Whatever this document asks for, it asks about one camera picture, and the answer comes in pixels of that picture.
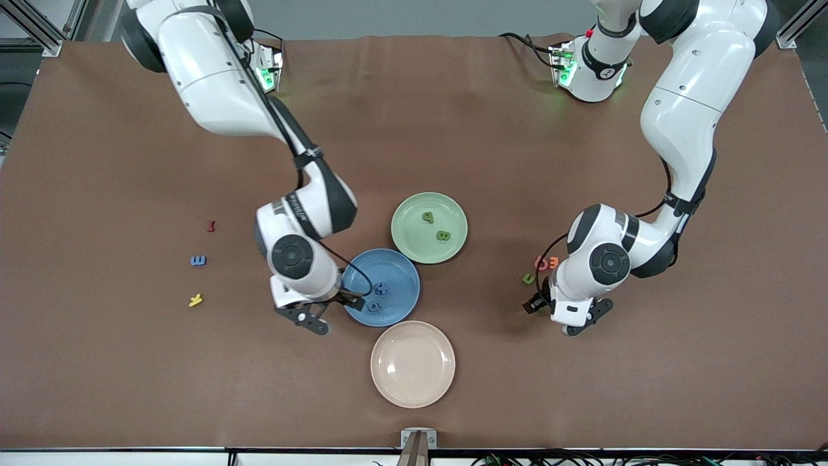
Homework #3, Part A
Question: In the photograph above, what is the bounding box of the blue plate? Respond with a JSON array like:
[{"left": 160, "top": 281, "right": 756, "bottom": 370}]
[{"left": 341, "top": 249, "right": 421, "bottom": 327}]

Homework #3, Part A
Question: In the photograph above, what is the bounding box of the green plate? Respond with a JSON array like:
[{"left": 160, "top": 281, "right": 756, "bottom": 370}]
[{"left": 391, "top": 192, "right": 468, "bottom": 265}]

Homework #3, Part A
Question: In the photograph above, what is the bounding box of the beige plate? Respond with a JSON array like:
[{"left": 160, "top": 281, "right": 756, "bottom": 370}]
[{"left": 370, "top": 320, "right": 456, "bottom": 409}]

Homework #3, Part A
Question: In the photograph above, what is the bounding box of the brown table cover sheet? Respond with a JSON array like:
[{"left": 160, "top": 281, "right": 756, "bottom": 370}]
[{"left": 0, "top": 34, "right": 828, "bottom": 450}]

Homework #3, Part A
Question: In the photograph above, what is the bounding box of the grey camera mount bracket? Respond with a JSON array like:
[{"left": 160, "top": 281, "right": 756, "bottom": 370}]
[{"left": 396, "top": 427, "right": 439, "bottom": 466}]

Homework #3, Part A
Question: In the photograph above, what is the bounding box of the black cable bundle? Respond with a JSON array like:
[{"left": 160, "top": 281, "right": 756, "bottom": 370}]
[{"left": 469, "top": 449, "right": 828, "bottom": 466}]

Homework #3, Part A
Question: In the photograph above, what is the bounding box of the white table frame rail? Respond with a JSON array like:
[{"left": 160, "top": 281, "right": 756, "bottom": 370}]
[{"left": 0, "top": 450, "right": 828, "bottom": 466}]

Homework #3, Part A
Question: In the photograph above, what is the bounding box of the black base cable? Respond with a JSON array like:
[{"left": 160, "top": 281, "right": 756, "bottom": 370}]
[
  {"left": 498, "top": 32, "right": 562, "bottom": 65},
  {"left": 251, "top": 29, "right": 287, "bottom": 56}
]

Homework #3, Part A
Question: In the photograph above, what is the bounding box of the aluminium frame post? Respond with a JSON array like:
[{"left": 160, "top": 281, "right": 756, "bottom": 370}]
[
  {"left": 0, "top": 0, "right": 88, "bottom": 58},
  {"left": 776, "top": 0, "right": 828, "bottom": 50}
]

